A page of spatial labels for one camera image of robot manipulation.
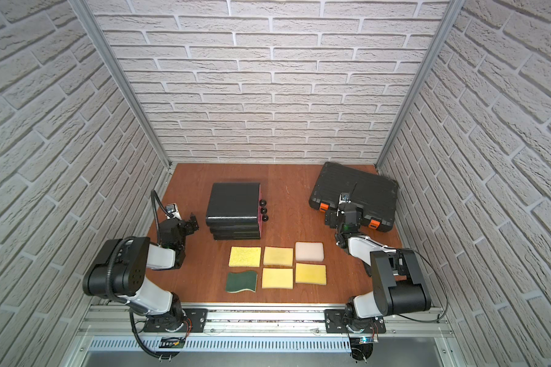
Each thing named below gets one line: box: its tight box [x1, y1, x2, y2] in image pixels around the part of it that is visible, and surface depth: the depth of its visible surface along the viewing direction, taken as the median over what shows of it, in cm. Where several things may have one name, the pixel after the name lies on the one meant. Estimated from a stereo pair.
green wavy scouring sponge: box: [224, 270, 258, 293], surface depth 83 cm
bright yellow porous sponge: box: [228, 246, 262, 268], surface depth 89 cm
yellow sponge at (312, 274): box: [295, 263, 327, 286], surface depth 85 cm
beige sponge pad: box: [294, 241, 324, 262], surface depth 90 cm
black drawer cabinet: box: [205, 182, 263, 241], surface depth 85 cm
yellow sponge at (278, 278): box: [261, 267, 294, 290], surface depth 84 cm
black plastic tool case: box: [308, 161, 399, 232], surface depth 100 cm
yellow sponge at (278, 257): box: [263, 246, 294, 267], surface depth 89 cm
